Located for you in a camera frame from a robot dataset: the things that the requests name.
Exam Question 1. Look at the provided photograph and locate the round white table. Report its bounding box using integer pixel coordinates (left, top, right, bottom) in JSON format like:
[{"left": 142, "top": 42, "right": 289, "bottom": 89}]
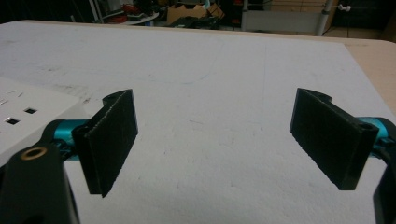
[{"left": 109, "top": 10, "right": 161, "bottom": 26}]

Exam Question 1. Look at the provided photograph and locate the grey metal stand pole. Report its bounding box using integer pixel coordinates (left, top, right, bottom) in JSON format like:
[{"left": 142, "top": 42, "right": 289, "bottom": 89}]
[{"left": 315, "top": 0, "right": 335, "bottom": 37}]

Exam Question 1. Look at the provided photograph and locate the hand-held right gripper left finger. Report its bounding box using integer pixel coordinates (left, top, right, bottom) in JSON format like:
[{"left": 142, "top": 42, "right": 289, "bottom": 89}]
[{"left": 53, "top": 88, "right": 139, "bottom": 199}]

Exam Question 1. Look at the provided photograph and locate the grey metal panel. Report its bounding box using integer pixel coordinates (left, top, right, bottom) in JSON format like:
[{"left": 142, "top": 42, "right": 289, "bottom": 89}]
[{"left": 241, "top": 9, "right": 322, "bottom": 34}]

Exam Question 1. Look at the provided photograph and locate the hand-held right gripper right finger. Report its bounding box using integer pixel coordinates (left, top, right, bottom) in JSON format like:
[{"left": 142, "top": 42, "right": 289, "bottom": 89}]
[{"left": 289, "top": 87, "right": 390, "bottom": 191}]

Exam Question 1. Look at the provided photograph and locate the white power strip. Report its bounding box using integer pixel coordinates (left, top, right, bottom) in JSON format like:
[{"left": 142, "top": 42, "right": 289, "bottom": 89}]
[{"left": 0, "top": 76, "right": 82, "bottom": 167}]

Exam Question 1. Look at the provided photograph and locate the brown cardboard box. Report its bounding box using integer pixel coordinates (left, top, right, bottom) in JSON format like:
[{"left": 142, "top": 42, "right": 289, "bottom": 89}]
[{"left": 165, "top": 3, "right": 226, "bottom": 26}]

